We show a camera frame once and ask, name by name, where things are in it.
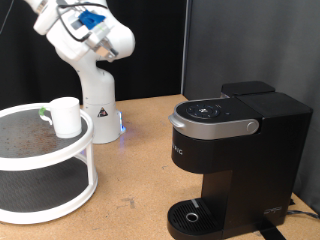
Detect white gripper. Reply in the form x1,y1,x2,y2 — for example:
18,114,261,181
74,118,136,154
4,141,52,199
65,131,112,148
33,4,120,63

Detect white mug green handle mark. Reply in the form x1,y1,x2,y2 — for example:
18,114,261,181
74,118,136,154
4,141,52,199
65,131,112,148
38,96,83,139

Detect coffee machine lid silver handle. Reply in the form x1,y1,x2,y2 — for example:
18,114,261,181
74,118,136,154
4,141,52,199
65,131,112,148
168,97,261,141

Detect black Keurig coffee machine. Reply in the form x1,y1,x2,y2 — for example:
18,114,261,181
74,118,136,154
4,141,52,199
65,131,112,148
171,80,314,240

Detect blue plastic clip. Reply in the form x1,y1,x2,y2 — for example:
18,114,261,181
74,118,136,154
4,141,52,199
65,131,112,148
79,9,107,30

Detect black curtain backdrop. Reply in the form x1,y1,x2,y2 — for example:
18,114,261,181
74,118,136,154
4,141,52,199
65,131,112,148
0,0,188,111

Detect white two-tier turntable shelf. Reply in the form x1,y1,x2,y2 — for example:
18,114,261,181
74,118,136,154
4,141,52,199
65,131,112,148
0,102,99,225

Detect grey partition panel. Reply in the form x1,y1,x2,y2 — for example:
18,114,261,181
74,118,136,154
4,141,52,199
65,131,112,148
181,0,320,214

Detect black round drip tray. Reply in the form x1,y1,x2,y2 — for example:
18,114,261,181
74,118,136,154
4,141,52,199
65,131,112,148
166,198,224,240

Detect black tape strip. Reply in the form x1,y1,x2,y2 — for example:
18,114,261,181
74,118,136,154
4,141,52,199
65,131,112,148
254,223,288,240

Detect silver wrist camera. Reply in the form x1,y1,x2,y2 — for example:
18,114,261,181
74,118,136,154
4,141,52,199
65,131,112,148
68,14,113,43

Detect black robot camera cable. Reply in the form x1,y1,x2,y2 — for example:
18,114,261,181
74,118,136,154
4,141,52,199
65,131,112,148
54,1,109,44

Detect braided power cable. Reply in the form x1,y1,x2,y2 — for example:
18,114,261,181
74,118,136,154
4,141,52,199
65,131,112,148
286,209,320,221

